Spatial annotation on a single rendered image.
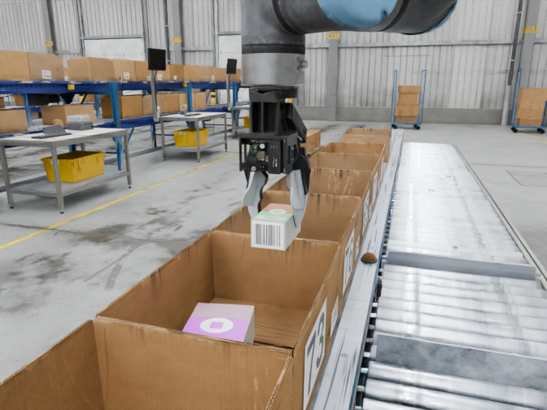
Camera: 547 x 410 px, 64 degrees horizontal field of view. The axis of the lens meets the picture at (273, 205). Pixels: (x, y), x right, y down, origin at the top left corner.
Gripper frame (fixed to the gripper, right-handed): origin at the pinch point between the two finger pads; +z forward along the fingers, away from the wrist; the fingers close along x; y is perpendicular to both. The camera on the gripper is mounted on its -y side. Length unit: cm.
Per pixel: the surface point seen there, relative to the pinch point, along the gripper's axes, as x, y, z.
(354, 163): -4, -137, 15
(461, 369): 34, -27, 41
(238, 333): -5.7, 4.0, 20.0
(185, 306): -20.8, -5.8, 22.4
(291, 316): -1.6, -15.4, 26.8
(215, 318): -11.4, 0.5, 20.0
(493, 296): 47, -69, 41
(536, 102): 341, -1309, 34
